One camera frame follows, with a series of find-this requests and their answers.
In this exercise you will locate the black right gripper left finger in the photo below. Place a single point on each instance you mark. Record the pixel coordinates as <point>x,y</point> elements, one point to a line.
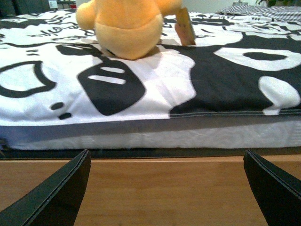
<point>54,202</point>

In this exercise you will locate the white mattress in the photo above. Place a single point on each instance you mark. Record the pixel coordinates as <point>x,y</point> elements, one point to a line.
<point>272,135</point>

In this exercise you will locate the wooden bed frame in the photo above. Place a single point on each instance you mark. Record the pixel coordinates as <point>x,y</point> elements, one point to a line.
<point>205,191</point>

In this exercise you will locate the black and white patterned duvet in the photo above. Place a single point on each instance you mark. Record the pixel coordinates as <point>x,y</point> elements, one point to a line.
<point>56,82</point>

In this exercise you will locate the orange plush toy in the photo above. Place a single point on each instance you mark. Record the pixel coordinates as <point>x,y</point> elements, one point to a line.
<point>129,29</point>

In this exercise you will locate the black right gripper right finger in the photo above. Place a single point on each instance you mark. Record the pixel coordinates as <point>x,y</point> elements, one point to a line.
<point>277,192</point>

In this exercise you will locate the grey striped bedding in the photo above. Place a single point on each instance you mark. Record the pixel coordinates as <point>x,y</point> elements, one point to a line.
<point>276,12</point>

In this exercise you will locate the brown cardboard toy tag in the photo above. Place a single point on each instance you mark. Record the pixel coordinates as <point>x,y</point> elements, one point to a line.
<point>184,28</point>

